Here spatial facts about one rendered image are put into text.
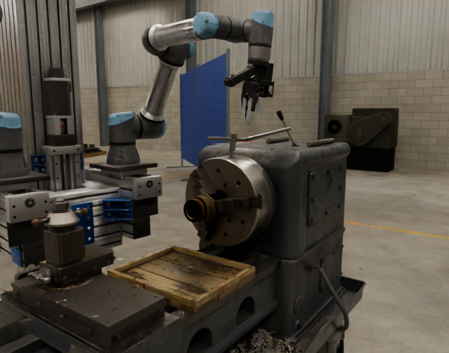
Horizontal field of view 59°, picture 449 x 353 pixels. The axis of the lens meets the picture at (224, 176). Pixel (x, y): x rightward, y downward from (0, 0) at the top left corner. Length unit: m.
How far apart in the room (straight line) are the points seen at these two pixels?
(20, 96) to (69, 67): 0.24
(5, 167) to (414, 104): 10.35
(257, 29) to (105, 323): 0.96
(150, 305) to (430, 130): 10.48
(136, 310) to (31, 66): 1.22
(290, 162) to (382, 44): 10.26
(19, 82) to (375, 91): 10.24
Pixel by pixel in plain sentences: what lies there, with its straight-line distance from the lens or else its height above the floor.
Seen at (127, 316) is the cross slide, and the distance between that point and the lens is 0.91.
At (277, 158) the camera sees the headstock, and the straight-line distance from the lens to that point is 1.43.
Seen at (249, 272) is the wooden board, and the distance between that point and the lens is 1.28.
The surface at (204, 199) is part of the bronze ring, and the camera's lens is 1.29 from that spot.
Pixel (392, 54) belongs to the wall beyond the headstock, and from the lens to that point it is 11.47.
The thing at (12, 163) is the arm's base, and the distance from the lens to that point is 1.61.
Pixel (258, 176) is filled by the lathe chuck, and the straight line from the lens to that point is 1.35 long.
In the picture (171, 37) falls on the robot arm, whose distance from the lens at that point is 1.50.
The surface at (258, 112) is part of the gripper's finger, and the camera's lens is 1.37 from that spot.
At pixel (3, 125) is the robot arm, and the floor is 1.35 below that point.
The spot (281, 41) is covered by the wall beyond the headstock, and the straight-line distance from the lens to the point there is 12.61.
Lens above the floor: 1.39
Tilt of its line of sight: 9 degrees down
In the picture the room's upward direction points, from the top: straight up
